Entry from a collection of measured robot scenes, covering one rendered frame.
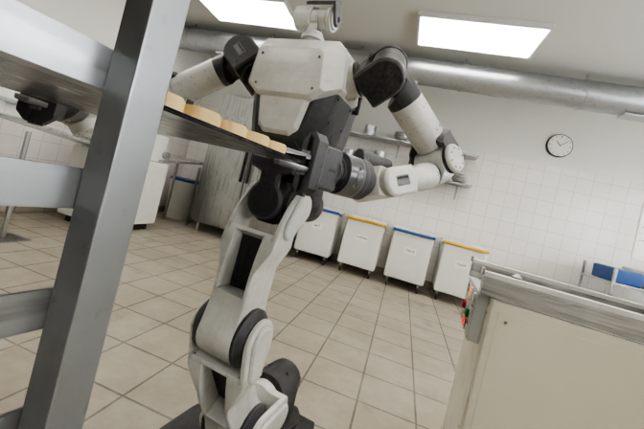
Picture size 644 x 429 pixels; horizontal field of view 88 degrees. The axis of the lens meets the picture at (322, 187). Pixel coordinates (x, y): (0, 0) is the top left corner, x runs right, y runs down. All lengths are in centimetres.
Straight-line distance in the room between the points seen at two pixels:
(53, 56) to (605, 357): 111
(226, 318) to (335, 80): 63
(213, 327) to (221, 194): 411
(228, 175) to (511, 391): 435
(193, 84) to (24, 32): 85
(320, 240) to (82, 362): 442
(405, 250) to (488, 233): 133
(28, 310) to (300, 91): 68
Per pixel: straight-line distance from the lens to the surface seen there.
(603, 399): 112
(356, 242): 459
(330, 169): 64
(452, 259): 461
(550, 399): 110
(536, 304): 104
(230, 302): 88
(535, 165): 552
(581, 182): 569
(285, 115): 86
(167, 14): 30
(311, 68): 85
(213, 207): 502
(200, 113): 41
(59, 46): 29
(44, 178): 29
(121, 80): 29
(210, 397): 113
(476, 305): 106
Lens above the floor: 100
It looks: 1 degrees up
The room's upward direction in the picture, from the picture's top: 14 degrees clockwise
